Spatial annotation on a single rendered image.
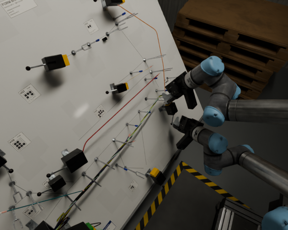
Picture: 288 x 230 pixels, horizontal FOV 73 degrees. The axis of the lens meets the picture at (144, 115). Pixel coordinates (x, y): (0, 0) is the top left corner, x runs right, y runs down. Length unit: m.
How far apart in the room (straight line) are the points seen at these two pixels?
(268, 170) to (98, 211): 0.70
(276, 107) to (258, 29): 1.75
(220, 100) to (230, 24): 1.65
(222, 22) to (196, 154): 1.40
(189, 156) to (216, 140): 1.40
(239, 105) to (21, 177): 0.76
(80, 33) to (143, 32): 0.33
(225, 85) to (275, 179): 0.36
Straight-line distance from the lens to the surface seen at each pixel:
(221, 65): 0.79
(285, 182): 0.79
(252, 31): 2.33
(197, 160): 2.21
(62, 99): 0.80
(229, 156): 0.92
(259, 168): 0.86
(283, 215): 0.62
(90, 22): 0.89
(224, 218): 1.89
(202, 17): 2.34
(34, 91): 0.77
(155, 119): 1.06
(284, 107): 0.68
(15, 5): 0.82
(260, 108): 0.69
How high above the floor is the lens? 1.97
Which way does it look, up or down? 56 degrees down
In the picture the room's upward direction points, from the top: 4 degrees clockwise
